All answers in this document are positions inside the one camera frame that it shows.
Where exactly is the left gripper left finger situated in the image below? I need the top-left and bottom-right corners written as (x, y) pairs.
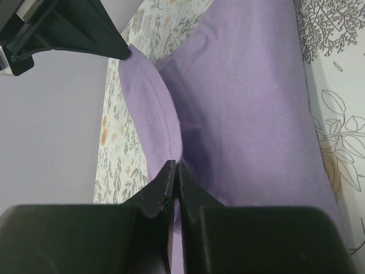
top-left (1, 160), bottom-right (176, 273)

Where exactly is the purple t-shirt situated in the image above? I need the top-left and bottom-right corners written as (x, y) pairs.
top-left (119, 1), bottom-right (344, 273)

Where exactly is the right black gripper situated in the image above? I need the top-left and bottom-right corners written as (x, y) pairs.
top-left (1, 0), bottom-right (131, 76)

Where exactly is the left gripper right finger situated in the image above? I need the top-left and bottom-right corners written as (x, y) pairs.
top-left (176, 164), bottom-right (355, 273)

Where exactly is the floral table mat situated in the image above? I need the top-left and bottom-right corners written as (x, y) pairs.
top-left (94, 1), bottom-right (364, 263)

